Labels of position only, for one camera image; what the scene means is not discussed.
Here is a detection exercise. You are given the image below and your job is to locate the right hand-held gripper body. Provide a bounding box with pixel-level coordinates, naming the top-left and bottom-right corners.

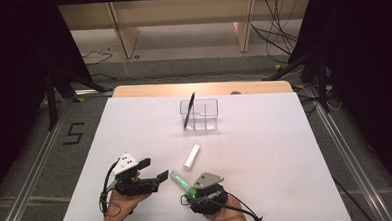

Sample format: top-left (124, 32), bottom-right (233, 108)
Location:
top-left (189, 170), bottom-right (229, 216)

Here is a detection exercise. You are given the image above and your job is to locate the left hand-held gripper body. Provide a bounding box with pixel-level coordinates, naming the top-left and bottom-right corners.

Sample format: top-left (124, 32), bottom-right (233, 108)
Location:
top-left (110, 151), bottom-right (161, 197)

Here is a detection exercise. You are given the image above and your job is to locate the green highlighter marker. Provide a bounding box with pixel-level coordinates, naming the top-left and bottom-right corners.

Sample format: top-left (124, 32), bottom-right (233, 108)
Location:
top-left (170, 170), bottom-right (198, 198)

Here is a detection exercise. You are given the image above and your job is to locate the white cylindrical tube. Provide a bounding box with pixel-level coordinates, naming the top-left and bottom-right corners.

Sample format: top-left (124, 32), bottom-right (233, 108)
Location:
top-left (181, 143), bottom-right (202, 172)

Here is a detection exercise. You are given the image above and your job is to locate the clear plastic desk organizer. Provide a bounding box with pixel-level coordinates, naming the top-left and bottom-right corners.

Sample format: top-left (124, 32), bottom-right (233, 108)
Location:
top-left (179, 98), bottom-right (220, 132)

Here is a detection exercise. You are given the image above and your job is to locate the black pen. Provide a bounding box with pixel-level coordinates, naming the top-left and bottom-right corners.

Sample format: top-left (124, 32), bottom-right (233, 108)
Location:
top-left (181, 91), bottom-right (198, 131)

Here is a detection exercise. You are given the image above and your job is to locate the person's left hand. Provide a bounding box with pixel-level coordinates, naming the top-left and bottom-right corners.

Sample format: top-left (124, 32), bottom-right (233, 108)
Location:
top-left (101, 189), bottom-right (153, 221)

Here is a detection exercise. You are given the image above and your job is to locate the person's right hand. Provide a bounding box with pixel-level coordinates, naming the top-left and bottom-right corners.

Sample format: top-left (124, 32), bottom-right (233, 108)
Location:
top-left (202, 203), bottom-right (252, 221)

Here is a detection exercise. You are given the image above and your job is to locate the white table cover sheet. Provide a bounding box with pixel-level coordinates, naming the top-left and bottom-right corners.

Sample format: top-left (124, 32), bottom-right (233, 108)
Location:
top-left (56, 86), bottom-right (352, 221)

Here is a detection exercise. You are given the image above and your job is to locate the black tripod stand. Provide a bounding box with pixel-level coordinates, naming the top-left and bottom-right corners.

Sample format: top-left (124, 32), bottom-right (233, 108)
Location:
top-left (261, 49), bottom-right (333, 117)
top-left (43, 65), bottom-right (116, 131)

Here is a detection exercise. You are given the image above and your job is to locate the light wooden shelf unit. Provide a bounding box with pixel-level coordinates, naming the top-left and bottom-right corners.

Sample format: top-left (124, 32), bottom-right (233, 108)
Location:
top-left (57, 0), bottom-right (314, 61)

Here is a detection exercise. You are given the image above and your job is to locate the black curtain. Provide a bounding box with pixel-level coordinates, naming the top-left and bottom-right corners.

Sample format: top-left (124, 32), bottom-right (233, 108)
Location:
top-left (0, 0), bottom-right (99, 203)
top-left (285, 0), bottom-right (392, 197)

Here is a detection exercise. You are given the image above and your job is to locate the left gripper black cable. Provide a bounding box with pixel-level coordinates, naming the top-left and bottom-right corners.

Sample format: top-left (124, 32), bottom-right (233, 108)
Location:
top-left (97, 160), bottom-right (123, 218)

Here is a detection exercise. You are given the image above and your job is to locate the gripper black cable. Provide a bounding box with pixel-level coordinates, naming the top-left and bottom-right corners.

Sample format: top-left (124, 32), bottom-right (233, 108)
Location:
top-left (180, 191), bottom-right (265, 221)
top-left (97, 160), bottom-right (123, 218)

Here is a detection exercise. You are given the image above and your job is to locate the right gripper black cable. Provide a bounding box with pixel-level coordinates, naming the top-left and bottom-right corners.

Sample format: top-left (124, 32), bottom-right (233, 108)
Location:
top-left (180, 191), bottom-right (265, 221)

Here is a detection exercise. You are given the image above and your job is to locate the aluminium floor rail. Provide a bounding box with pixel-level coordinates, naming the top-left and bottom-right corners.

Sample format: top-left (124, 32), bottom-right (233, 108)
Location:
top-left (304, 81), bottom-right (392, 221)
top-left (0, 88), bottom-right (120, 221)

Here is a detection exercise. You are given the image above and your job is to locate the black looped floor cable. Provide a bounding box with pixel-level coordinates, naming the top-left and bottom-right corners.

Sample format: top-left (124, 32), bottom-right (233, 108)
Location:
top-left (81, 49), bottom-right (114, 65)

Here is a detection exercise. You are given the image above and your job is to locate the thin black floor cable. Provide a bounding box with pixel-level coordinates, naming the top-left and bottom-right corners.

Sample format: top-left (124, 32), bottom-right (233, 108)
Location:
top-left (331, 175), bottom-right (374, 221)

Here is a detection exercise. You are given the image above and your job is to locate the bundle of black hanging cables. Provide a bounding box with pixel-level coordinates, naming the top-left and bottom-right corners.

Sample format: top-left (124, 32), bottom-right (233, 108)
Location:
top-left (249, 0), bottom-right (303, 66)

